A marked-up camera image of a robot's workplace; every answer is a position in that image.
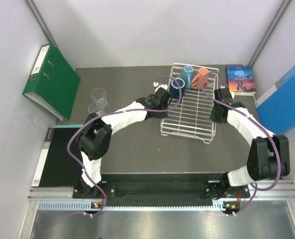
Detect blue folder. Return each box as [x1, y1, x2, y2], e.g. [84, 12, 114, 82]
[255, 66, 295, 134]

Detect teal mug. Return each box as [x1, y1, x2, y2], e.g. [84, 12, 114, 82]
[181, 65, 194, 89]

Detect white wire dish rack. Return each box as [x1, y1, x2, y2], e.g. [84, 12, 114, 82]
[160, 63, 219, 144]

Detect grey slotted cable duct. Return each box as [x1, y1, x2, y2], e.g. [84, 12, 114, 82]
[37, 201, 240, 212]

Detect green lever arch binder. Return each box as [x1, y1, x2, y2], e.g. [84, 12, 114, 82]
[22, 44, 81, 121]

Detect aluminium frame rail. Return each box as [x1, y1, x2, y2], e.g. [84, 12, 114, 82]
[28, 180, 295, 207]

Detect clear faceted plastic cup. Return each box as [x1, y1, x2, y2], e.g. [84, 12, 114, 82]
[91, 88, 108, 107]

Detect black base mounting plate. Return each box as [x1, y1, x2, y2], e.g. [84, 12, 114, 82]
[73, 180, 250, 200]

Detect dark blue mug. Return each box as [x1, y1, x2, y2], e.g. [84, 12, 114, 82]
[170, 78, 186, 100]

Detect clear heavy-base glass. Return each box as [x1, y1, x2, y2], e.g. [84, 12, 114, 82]
[88, 102, 105, 116]

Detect Jane Eyre paperback book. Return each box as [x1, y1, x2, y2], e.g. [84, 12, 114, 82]
[225, 65, 256, 96]

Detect black notebook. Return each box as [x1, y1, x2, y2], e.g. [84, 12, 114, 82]
[31, 128, 82, 187]

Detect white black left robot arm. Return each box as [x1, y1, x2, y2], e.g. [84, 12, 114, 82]
[76, 87, 172, 198]

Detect orange mug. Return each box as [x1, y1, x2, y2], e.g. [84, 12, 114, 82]
[192, 68, 209, 89]

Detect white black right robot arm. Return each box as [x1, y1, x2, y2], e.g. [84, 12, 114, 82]
[210, 88, 291, 197]

